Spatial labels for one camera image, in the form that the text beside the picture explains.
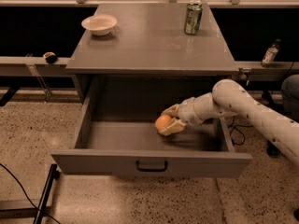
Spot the black drawer handle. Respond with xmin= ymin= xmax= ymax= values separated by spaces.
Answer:
xmin=135 ymin=161 xmax=168 ymax=173

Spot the small black yellow device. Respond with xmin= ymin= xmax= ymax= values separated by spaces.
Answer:
xmin=43 ymin=52 xmax=58 ymax=64

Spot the black metal floor stand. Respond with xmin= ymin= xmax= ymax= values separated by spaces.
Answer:
xmin=0 ymin=164 xmax=61 ymax=224

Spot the grey cabinet desk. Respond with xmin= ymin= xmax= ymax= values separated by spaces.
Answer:
xmin=66 ymin=3 xmax=238 ymax=92

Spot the grey open top drawer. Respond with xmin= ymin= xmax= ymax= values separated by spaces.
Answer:
xmin=51 ymin=75 xmax=252 ymax=178

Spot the black floor cable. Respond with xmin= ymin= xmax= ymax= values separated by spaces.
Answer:
xmin=227 ymin=115 xmax=255 ymax=147
xmin=0 ymin=163 xmax=60 ymax=224

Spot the black floor cable right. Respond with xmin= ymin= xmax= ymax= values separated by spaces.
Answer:
xmin=227 ymin=115 xmax=255 ymax=147

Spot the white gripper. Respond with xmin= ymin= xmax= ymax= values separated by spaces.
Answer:
xmin=158 ymin=97 xmax=203 ymax=136

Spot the white bowl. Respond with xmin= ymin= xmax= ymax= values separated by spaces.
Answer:
xmin=81 ymin=14 xmax=118 ymax=36

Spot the grey side rail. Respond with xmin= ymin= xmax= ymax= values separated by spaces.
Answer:
xmin=233 ymin=62 xmax=299 ymax=82
xmin=0 ymin=57 xmax=69 ymax=77

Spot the person leg in jeans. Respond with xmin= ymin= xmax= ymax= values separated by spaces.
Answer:
xmin=281 ymin=75 xmax=299 ymax=120

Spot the metal bracket on rail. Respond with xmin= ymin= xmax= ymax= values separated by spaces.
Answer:
xmin=239 ymin=68 xmax=251 ymax=80

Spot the orange fruit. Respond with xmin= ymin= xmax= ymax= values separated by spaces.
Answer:
xmin=155 ymin=115 xmax=172 ymax=131

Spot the green soda can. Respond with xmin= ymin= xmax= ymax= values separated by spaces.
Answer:
xmin=184 ymin=1 xmax=203 ymax=35

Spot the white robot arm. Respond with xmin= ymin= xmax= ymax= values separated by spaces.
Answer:
xmin=156 ymin=79 xmax=299 ymax=166

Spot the grey side rail left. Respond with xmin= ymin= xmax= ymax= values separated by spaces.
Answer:
xmin=0 ymin=57 xmax=69 ymax=77

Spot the small bottle on rail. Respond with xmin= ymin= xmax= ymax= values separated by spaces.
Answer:
xmin=261 ymin=39 xmax=281 ymax=67

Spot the black floor cable left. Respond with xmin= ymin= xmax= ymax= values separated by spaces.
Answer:
xmin=0 ymin=163 xmax=60 ymax=224

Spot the grey side rail right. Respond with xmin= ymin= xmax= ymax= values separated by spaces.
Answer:
xmin=233 ymin=62 xmax=299 ymax=82

